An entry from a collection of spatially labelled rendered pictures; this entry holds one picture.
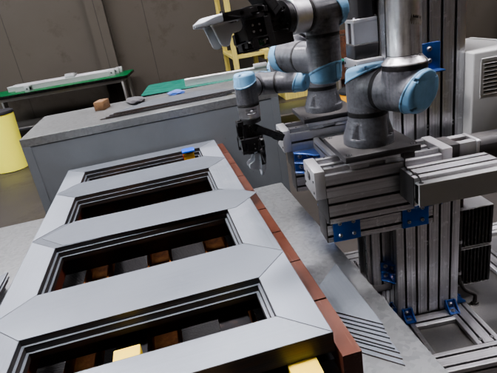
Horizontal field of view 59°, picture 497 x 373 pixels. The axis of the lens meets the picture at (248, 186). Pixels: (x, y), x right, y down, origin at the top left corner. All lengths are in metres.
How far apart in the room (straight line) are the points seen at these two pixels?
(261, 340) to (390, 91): 0.70
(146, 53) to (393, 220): 7.42
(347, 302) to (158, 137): 1.42
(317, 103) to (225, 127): 0.70
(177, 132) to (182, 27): 6.28
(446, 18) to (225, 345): 1.17
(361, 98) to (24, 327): 1.04
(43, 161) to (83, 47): 6.45
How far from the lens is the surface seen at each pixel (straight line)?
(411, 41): 1.21
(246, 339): 0.93
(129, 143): 2.32
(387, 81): 1.22
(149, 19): 8.53
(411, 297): 1.90
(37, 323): 1.19
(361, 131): 1.33
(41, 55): 8.94
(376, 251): 1.79
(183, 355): 0.93
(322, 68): 1.02
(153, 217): 1.53
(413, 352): 1.15
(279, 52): 1.13
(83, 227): 1.61
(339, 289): 1.26
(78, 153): 2.35
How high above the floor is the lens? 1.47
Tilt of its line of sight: 22 degrees down
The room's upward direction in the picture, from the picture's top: 9 degrees counter-clockwise
